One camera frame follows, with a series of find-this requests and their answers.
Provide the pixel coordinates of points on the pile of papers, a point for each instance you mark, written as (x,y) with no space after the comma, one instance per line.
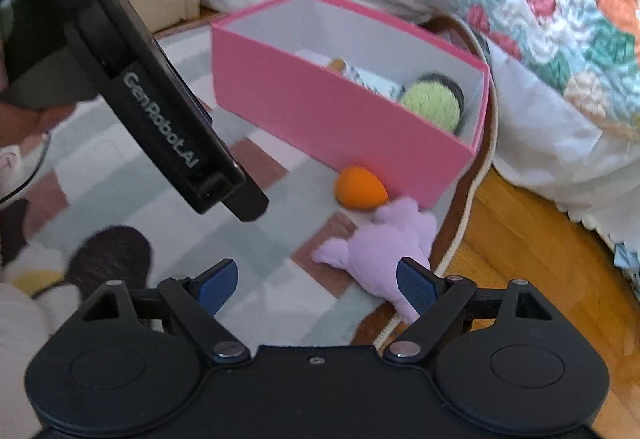
(627,264)

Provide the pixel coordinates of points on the green round puff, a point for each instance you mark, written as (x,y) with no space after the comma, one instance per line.
(432,104)

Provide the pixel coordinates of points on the person's dark sock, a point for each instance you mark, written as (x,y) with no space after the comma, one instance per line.
(110,259)

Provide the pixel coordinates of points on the purple plush toy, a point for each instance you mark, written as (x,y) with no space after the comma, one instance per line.
(385,244)

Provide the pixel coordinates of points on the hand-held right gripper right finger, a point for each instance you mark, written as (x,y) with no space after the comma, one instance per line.
(415,291)

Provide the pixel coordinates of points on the checkered rug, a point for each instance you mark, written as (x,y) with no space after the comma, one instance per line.
(280,229)

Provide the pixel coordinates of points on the orange makeup sponge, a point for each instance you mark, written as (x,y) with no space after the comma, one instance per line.
(360,189)

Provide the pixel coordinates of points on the pink storage box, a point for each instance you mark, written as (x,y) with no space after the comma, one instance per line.
(325,119)

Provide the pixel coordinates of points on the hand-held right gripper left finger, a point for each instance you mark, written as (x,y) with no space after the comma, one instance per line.
(217,287)

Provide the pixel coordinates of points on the white tissue pack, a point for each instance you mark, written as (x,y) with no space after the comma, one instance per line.
(372,83)

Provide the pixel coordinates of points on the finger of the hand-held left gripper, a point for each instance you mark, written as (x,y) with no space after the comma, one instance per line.
(247,204)

